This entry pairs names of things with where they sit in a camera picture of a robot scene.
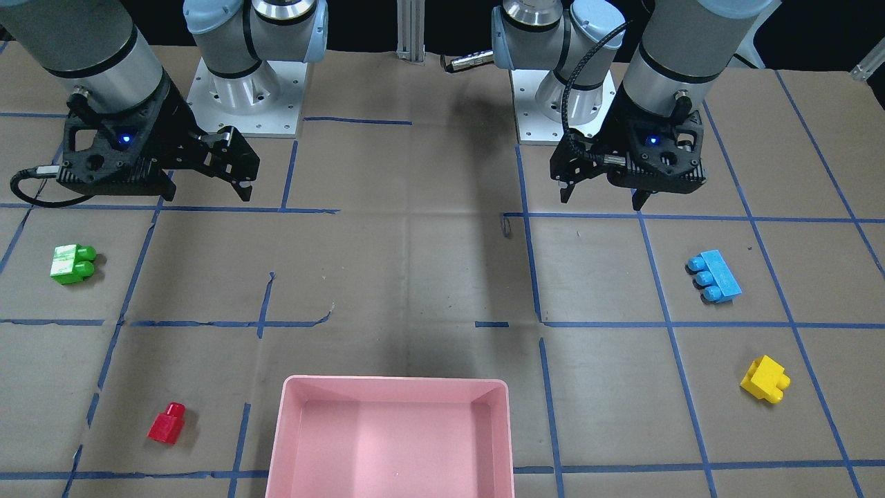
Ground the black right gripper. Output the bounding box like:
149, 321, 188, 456
57, 76, 254, 202

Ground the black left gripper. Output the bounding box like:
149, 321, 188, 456
550, 89, 706, 212

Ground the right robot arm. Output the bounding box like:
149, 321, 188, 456
2, 1, 328, 208

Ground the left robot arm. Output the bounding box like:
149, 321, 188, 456
491, 1, 772, 210

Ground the yellow toy block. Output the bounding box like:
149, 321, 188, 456
740, 354, 792, 404

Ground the aluminium frame post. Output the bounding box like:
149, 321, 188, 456
395, 0, 426, 65

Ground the red toy block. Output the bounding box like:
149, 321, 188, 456
147, 403, 187, 445

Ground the pink plastic box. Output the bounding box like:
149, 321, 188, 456
265, 375, 515, 497

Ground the blue toy block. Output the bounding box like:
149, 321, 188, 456
686, 250, 743, 304

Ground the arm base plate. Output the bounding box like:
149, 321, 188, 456
187, 60, 312, 139
510, 70, 617, 145

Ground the green toy block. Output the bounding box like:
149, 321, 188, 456
50, 245, 97, 286

